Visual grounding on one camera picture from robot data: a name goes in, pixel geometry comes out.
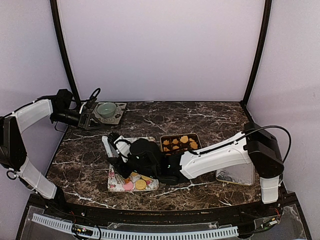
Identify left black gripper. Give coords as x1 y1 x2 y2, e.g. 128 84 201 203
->
52 108 104 131

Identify metal serving tongs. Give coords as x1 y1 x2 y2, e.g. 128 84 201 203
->
101 136 119 170

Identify flower cookie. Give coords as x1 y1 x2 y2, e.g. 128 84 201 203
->
179 135 189 144

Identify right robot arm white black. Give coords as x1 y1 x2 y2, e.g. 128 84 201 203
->
102 122 286 217

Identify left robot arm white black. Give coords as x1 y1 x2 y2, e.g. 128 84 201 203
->
0 88 102 218

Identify floral rectangular tray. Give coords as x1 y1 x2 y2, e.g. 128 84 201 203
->
101 136 159 192

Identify pink macaron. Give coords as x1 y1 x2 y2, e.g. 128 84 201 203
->
123 181 134 191

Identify round waffle cookie bottom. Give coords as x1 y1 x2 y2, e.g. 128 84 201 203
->
135 179 147 191

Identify green ceramic bowl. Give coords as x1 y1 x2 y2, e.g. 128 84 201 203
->
97 102 117 119

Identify floral square coaster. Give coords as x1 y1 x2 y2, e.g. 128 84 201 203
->
92 102 127 125

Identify gold cookie tin box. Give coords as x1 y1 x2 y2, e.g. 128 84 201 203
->
160 133 202 156

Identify silver tin lid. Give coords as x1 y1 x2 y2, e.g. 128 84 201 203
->
215 163 255 186

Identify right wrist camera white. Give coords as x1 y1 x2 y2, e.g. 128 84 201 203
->
107 132 132 163

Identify left black frame post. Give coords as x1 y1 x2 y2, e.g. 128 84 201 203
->
49 0 81 108

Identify black frame post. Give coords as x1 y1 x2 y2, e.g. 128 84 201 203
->
49 0 81 108
240 0 273 108

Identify white cable duct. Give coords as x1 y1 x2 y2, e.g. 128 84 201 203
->
31 213 239 240

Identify right black frame post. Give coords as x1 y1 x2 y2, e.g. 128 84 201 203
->
240 0 273 108

